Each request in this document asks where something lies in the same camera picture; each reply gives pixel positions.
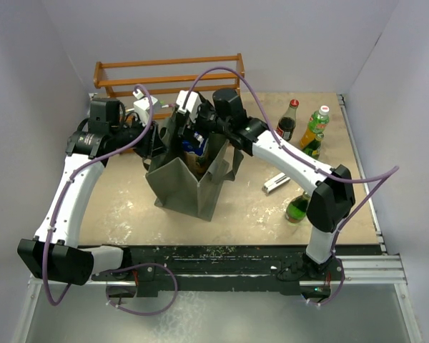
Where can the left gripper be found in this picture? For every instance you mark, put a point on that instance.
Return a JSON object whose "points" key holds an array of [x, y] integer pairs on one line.
{"points": [[152, 144]]}

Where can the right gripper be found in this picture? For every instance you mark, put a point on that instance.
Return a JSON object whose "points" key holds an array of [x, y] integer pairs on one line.
{"points": [[196, 123]]}

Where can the blue juice carton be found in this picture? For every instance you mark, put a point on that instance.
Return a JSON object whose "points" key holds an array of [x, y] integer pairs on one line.
{"points": [[196, 159]]}

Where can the green canvas bag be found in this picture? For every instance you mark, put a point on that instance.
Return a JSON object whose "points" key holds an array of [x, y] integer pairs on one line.
{"points": [[177, 188]]}

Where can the cola glass bottle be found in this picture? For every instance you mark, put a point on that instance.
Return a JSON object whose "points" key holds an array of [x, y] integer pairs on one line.
{"points": [[287, 123]]}

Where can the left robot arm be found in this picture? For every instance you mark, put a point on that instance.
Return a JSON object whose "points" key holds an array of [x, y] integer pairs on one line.
{"points": [[53, 253]]}

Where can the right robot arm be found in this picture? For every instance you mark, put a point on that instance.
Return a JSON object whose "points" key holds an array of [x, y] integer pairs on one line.
{"points": [[330, 189]]}

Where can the wooden shelf rack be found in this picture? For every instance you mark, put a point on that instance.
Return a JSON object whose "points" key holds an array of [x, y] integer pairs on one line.
{"points": [[167, 76]]}

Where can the white stapler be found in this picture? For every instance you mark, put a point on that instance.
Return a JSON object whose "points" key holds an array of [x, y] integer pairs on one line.
{"points": [[275, 183]]}

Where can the green glass bottle rear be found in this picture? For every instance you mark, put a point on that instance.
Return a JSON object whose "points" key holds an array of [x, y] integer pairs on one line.
{"points": [[314, 147]]}

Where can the green glass bottle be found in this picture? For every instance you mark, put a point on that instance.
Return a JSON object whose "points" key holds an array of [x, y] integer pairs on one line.
{"points": [[314, 147], [297, 208]]}

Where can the orange soda plastic bottle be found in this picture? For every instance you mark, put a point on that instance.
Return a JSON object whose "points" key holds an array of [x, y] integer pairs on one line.
{"points": [[316, 125]]}

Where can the green glass bottle front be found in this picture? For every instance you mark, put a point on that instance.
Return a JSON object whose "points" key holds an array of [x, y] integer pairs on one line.
{"points": [[297, 208]]}

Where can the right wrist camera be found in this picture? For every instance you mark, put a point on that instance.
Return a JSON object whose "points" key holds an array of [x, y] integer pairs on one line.
{"points": [[188, 103]]}

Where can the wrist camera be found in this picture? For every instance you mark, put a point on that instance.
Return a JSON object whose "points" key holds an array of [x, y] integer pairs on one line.
{"points": [[142, 106], [188, 103]]}

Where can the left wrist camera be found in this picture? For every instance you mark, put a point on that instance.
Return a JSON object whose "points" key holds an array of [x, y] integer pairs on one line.
{"points": [[142, 106]]}

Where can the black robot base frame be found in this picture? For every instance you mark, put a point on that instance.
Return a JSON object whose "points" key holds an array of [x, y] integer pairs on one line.
{"points": [[147, 270]]}

